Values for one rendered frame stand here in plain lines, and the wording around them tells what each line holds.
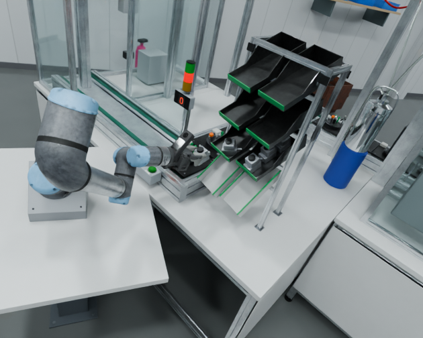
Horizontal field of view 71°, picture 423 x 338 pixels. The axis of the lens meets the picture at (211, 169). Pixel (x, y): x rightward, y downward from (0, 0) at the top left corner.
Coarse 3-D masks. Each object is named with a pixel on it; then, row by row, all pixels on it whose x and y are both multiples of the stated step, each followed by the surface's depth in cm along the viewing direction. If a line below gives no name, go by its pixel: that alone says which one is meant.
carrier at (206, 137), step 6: (210, 132) 188; (216, 132) 185; (222, 132) 177; (198, 138) 179; (204, 138) 180; (216, 138) 174; (198, 144) 174; (204, 144) 175; (210, 144) 172; (210, 150) 171; (210, 156) 167; (216, 156) 167
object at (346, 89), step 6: (336, 78) 512; (330, 84) 517; (348, 84) 497; (330, 90) 464; (342, 90) 483; (348, 90) 493; (324, 96) 468; (342, 96) 494; (324, 102) 476; (336, 102) 496; (342, 102) 506; (336, 108) 508
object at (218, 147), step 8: (256, 120) 140; (232, 128) 135; (224, 136) 135; (232, 136) 136; (240, 136) 135; (248, 136) 134; (216, 144) 134; (240, 144) 132; (248, 144) 127; (240, 152) 128
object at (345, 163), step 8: (336, 152) 182; (344, 152) 174; (352, 152) 171; (336, 160) 180; (344, 160) 175; (352, 160) 173; (360, 160) 173; (328, 168) 188; (336, 168) 181; (344, 168) 177; (352, 168) 176; (328, 176) 187; (336, 176) 182; (344, 176) 180; (352, 176) 183; (336, 184) 185; (344, 184) 184
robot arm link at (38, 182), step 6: (30, 168) 101; (36, 168) 101; (30, 174) 101; (36, 174) 101; (42, 174) 102; (30, 180) 101; (36, 180) 101; (42, 180) 102; (36, 186) 102; (42, 186) 102; (48, 186) 103; (54, 186) 103; (42, 192) 103; (48, 192) 104; (54, 192) 107
